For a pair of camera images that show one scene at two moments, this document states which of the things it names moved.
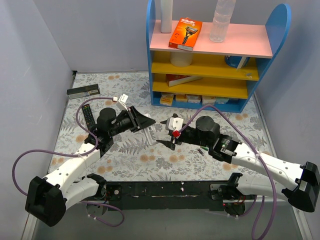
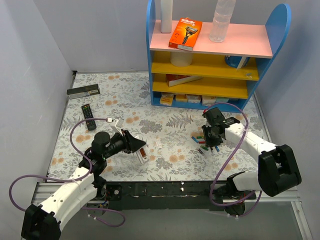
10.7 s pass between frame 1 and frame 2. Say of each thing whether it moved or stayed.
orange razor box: stayed
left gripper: moved
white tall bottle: stayed
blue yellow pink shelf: stayed
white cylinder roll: stayed
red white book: stayed
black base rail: stayed
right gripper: moved
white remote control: moved
